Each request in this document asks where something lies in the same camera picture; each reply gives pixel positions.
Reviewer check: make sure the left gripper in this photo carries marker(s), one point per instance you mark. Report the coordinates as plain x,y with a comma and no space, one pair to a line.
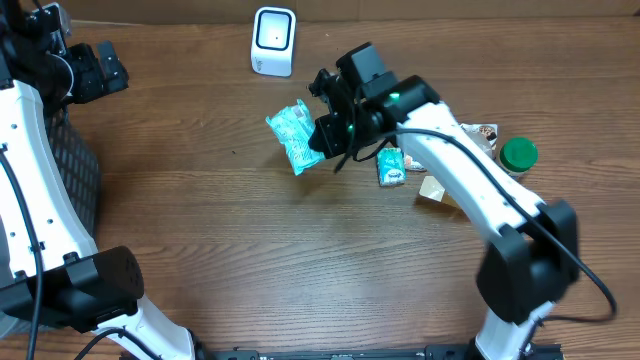
100,70

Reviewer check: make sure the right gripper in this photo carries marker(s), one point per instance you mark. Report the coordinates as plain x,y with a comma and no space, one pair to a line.
332,140

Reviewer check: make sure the teal tissue pack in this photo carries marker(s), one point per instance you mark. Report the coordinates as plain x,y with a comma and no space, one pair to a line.
390,166

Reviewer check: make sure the teal snack packet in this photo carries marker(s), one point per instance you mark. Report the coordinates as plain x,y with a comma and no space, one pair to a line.
293,127

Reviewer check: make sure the brown clear snack bag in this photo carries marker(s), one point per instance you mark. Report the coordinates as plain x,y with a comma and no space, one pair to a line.
485,137

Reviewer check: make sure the green lid jar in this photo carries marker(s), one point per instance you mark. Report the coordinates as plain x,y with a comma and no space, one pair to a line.
518,155

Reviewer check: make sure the orange snack packet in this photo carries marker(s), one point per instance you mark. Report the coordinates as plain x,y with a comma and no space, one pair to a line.
412,165

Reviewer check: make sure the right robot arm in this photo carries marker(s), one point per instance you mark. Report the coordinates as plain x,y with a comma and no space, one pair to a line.
531,247

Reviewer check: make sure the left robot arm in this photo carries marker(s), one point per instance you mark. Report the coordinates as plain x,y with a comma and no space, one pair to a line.
52,273

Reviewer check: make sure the white barcode scanner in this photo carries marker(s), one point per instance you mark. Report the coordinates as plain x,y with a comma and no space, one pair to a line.
273,39

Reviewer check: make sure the grey plastic shopping basket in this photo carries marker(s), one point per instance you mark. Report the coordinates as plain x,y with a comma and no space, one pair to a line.
60,180

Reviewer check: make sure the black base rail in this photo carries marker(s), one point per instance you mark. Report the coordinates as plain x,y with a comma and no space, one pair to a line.
340,355

